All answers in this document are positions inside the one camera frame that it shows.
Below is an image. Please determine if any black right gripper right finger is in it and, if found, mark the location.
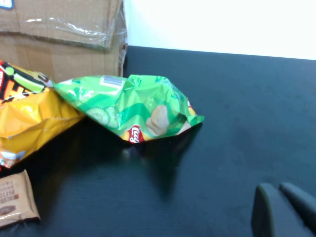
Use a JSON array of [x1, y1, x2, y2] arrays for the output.
[[278, 182, 316, 233]]

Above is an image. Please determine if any brown biscuit pack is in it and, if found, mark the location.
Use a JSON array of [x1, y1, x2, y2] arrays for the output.
[[0, 169, 41, 229]]

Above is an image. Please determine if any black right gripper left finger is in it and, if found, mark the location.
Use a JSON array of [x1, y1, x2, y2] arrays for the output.
[[251, 183, 316, 237]]

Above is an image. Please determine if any tall taped cardboard box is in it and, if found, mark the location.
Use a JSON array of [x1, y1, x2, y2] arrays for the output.
[[0, 0, 129, 83]]

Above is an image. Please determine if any crumpled green Lay's chip bag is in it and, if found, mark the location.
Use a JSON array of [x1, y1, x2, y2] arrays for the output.
[[52, 74, 205, 145]]

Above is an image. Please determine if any yellow fries snack bag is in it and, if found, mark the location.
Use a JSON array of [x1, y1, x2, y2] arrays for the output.
[[0, 60, 86, 169]]

